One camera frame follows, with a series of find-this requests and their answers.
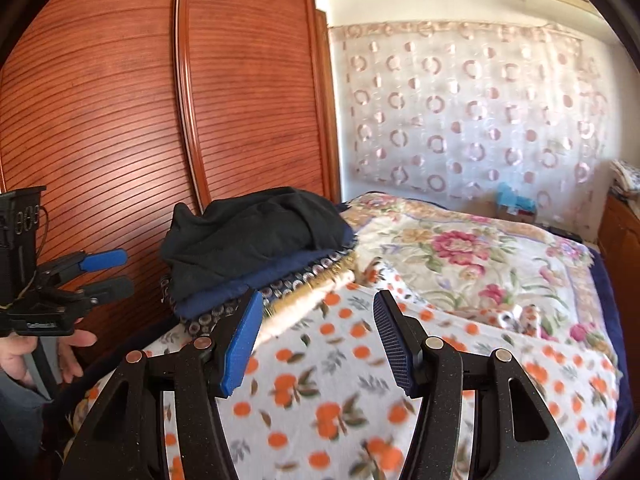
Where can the folded navy cloth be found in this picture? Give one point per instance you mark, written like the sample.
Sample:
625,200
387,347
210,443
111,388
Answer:
235,286

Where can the blue packet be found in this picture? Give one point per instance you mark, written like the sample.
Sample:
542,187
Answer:
516,195

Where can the orange-print white sheet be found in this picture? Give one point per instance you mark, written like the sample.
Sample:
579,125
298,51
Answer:
325,370

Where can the dark circle-patterned cloth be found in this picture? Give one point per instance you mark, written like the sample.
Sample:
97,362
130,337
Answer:
300,278

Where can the person's left hand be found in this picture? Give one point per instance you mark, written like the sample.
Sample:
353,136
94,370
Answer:
15,360

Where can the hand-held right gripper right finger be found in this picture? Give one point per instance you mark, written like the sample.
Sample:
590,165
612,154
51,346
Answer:
395,345

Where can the floral blanket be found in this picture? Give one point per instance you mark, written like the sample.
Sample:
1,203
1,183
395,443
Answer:
450,250

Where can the person's left forearm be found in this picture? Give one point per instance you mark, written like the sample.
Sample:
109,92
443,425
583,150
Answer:
20,420

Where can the stack of folded cloths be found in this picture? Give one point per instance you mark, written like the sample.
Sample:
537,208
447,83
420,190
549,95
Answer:
627,174

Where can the brown cardboard box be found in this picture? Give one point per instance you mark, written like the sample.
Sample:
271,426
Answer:
520,216

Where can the navy bed sheet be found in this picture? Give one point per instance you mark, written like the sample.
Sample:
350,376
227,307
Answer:
612,310

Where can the mustard yellow cloth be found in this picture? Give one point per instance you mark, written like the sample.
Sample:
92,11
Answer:
332,272

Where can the black printed t-shirt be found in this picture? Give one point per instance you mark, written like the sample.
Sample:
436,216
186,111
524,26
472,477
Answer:
250,230

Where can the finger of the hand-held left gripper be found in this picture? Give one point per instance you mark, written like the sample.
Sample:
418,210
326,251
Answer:
105,260
110,288

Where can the long wooden cabinet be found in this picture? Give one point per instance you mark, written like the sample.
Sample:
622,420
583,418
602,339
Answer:
620,232

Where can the folded cream cloth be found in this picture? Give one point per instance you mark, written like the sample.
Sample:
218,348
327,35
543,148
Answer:
295,315

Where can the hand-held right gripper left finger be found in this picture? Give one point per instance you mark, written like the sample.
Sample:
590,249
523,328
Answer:
242,345

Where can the wooden slatted wardrobe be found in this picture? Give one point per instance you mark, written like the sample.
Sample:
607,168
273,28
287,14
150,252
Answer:
125,110

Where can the sheer circle-patterned curtain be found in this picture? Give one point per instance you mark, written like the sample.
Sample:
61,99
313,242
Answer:
475,110

